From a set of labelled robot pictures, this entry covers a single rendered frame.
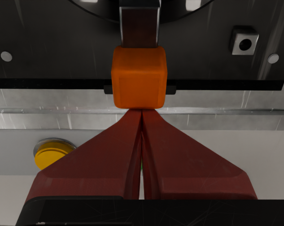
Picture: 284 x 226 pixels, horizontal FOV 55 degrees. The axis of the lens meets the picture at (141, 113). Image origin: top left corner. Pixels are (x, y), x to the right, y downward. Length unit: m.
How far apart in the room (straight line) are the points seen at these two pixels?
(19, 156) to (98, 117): 0.10
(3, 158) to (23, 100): 0.08
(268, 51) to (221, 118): 0.07
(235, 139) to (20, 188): 0.37
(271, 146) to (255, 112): 0.19
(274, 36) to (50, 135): 0.21
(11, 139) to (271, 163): 0.38
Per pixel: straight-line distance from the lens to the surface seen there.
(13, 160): 0.32
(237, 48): 0.21
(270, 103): 0.27
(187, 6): 0.18
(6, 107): 0.28
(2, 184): 0.54
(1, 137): 0.30
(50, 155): 0.28
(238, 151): 0.45
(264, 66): 0.23
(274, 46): 0.23
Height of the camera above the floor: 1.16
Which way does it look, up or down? 53 degrees down
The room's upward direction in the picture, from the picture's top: 180 degrees counter-clockwise
